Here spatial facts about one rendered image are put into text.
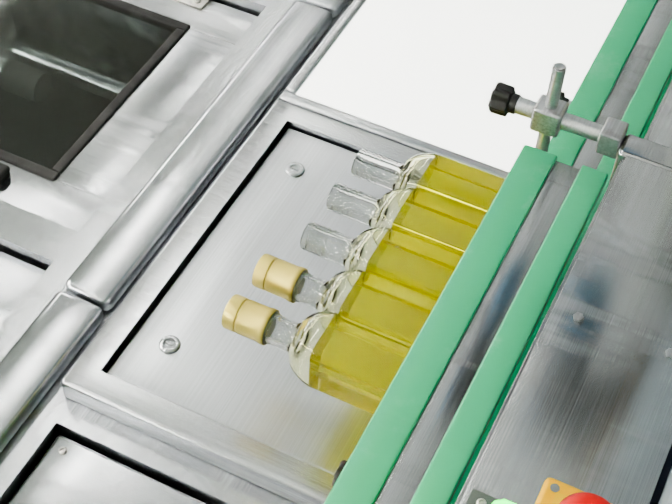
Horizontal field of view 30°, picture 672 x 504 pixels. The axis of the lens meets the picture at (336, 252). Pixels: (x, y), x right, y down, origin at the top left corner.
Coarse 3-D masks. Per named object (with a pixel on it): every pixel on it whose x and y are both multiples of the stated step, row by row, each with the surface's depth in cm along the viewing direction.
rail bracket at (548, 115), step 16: (560, 64) 109; (560, 80) 110; (496, 96) 114; (512, 96) 114; (544, 96) 114; (496, 112) 115; (512, 112) 114; (528, 112) 114; (544, 112) 112; (560, 112) 112; (544, 128) 113; (560, 128) 113; (576, 128) 112; (592, 128) 112; (608, 128) 111; (624, 128) 111; (544, 144) 116; (608, 144) 111
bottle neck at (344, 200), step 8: (336, 184) 126; (336, 192) 126; (344, 192) 125; (352, 192) 125; (360, 192) 126; (328, 200) 126; (336, 200) 125; (344, 200) 125; (352, 200) 125; (360, 200) 125; (368, 200) 125; (376, 200) 125; (328, 208) 126; (336, 208) 126; (344, 208) 125; (352, 208) 125; (360, 208) 125; (368, 208) 124; (344, 216) 126; (352, 216) 125; (360, 216) 125; (368, 216) 125; (368, 224) 125
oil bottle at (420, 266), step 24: (360, 240) 120; (384, 240) 120; (408, 240) 120; (360, 264) 118; (384, 264) 118; (408, 264) 118; (432, 264) 118; (456, 264) 118; (408, 288) 117; (432, 288) 116
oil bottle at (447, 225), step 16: (400, 192) 124; (416, 192) 124; (384, 208) 123; (400, 208) 122; (416, 208) 122; (432, 208) 123; (448, 208) 123; (464, 208) 123; (384, 224) 122; (400, 224) 121; (416, 224) 121; (432, 224) 121; (448, 224) 121; (464, 224) 121; (432, 240) 120; (448, 240) 120; (464, 240) 120
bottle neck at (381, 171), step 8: (360, 152) 129; (368, 152) 130; (360, 160) 129; (368, 160) 129; (376, 160) 129; (384, 160) 129; (352, 168) 129; (360, 168) 129; (368, 168) 129; (376, 168) 128; (384, 168) 128; (392, 168) 128; (360, 176) 130; (368, 176) 129; (376, 176) 129; (384, 176) 128; (392, 176) 128; (376, 184) 130; (384, 184) 129; (392, 184) 128
